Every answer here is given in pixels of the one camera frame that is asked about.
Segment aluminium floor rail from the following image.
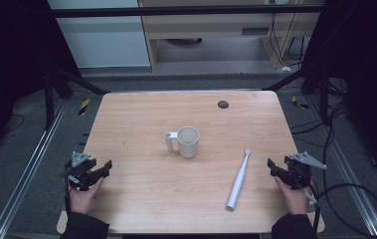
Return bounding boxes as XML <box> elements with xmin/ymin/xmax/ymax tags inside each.
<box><xmin>306</xmin><ymin>94</ymin><xmax>377</xmax><ymax>237</ymax></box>
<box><xmin>0</xmin><ymin>99</ymin><xmax>69</xmax><ymax>239</ymax></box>

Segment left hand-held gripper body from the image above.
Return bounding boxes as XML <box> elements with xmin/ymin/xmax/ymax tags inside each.
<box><xmin>64</xmin><ymin>151</ymin><xmax>101</xmax><ymax>192</ymax></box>

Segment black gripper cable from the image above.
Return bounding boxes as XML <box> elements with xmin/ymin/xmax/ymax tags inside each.
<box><xmin>303</xmin><ymin>183</ymin><xmax>377</xmax><ymax>239</ymax></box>
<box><xmin>63</xmin><ymin>168</ymin><xmax>75</xmax><ymax>217</ymax></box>

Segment person's right hand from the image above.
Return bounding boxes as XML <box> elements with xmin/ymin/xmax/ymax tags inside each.
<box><xmin>274</xmin><ymin>175</ymin><xmax>313</xmax><ymax>216</ymax></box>

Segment light wooden desk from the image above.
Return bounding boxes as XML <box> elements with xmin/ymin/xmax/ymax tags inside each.
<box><xmin>137</xmin><ymin>0</ymin><xmax>326</xmax><ymax>72</ymax></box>

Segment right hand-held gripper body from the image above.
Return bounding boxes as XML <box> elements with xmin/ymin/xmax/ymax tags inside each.
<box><xmin>283</xmin><ymin>150</ymin><xmax>327</xmax><ymax>191</ymax></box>

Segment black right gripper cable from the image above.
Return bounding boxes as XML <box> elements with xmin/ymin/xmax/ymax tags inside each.
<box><xmin>303</xmin><ymin>183</ymin><xmax>377</xmax><ymax>239</ymax></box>

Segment white electric toothbrush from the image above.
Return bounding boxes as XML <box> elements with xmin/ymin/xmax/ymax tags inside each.
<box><xmin>225</xmin><ymin>147</ymin><xmax>252</xmax><ymax>213</ymax></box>

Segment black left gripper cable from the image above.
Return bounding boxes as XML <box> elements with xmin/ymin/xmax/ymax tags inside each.
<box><xmin>63</xmin><ymin>168</ymin><xmax>75</xmax><ymax>217</ymax></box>

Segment person's left hand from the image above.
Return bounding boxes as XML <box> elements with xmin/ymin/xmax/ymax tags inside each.
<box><xmin>68</xmin><ymin>176</ymin><xmax>106</xmax><ymax>215</ymax></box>

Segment black hanging cables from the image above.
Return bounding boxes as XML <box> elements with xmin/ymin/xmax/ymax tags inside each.
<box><xmin>269</xmin><ymin>12</ymin><xmax>311</xmax><ymax>69</ymax></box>

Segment black and yellow floor tape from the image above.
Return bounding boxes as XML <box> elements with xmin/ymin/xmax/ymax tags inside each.
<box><xmin>78</xmin><ymin>98</ymin><xmax>92</xmax><ymax>117</ymax></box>
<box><xmin>290</xmin><ymin>95</ymin><xmax>310</xmax><ymax>111</ymax></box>

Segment white cup with handle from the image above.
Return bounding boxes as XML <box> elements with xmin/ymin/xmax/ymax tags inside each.
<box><xmin>163</xmin><ymin>125</ymin><xmax>201</xmax><ymax>159</ymax></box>

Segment dark curtain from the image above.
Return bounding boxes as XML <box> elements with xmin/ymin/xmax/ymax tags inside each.
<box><xmin>0</xmin><ymin>0</ymin><xmax>81</xmax><ymax>167</ymax></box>
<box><xmin>299</xmin><ymin>0</ymin><xmax>377</xmax><ymax>187</ymax></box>

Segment black horizontal frame bar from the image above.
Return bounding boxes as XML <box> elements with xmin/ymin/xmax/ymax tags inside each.
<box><xmin>48</xmin><ymin>4</ymin><xmax>325</xmax><ymax>20</ymax></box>

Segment black metal stand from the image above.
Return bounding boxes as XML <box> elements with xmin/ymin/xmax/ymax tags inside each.
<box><xmin>262</xmin><ymin>63</ymin><xmax>334</xmax><ymax>126</ymax></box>
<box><xmin>42</xmin><ymin>64</ymin><xmax>110</xmax><ymax>131</ymax></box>

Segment black floor cables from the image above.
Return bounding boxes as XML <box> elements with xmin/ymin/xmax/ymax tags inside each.
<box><xmin>288</xmin><ymin>78</ymin><xmax>351</xmax><ymax>148</ymax></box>

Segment white cabinet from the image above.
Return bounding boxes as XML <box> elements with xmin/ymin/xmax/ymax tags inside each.
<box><xmin>46</xmin><ymin>0</ymin><xmax>152</xmax><ymax>70</ymax></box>

